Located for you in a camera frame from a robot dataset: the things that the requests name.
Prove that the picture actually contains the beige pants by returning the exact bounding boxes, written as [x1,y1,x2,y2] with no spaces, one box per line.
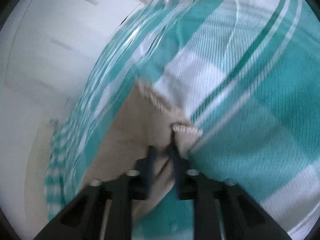
[81,81,202,221]

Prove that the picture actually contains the teal plaid bed cover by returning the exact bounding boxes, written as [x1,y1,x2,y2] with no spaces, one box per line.
[44,0,319,239]

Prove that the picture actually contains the white wardrobe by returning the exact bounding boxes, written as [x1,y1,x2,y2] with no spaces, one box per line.
[0,0,151,111]

